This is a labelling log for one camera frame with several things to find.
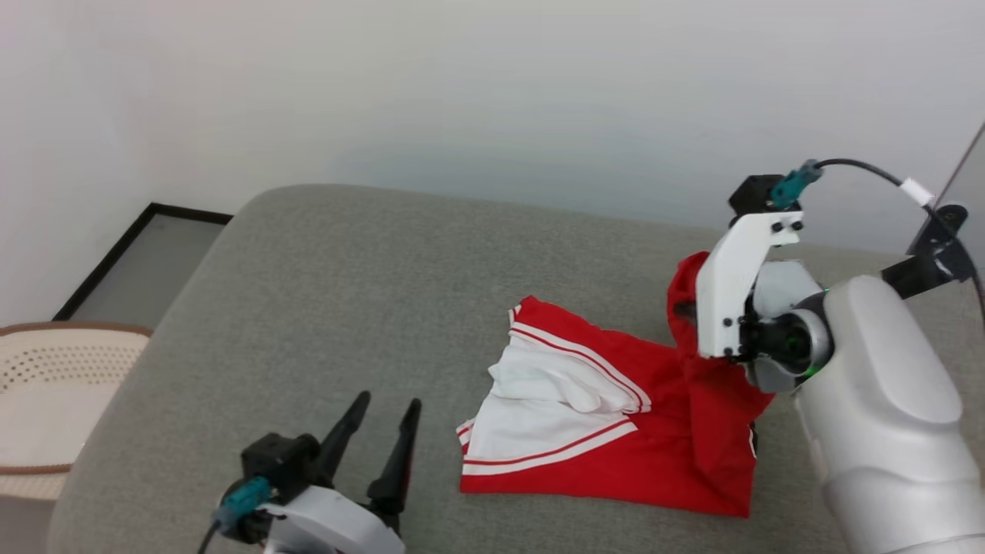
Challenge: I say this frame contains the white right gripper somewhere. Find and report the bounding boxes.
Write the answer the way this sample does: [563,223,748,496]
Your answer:
[694,211,806,362]

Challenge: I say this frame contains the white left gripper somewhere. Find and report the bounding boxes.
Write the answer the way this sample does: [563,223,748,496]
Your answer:
[261,390,423,554]

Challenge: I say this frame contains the red and white basketball jersey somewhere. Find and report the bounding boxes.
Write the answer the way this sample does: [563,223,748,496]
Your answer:
[456,249,777,519]

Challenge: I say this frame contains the black framed grey panel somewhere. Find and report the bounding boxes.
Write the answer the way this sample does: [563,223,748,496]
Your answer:
[52,202,234,323]

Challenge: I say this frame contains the cream perforated laundry basket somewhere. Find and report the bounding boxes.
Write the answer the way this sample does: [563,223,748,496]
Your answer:
[0,321,154,502]

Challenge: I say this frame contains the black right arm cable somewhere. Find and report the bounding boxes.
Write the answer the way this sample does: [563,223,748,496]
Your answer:
[769,157,985,325]

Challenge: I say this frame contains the black right arm cable bracket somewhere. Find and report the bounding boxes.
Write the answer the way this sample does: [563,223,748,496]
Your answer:
[880,203,975,302]

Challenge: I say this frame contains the white right cable label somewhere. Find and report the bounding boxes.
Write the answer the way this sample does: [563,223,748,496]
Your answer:
[900,176,935,208]

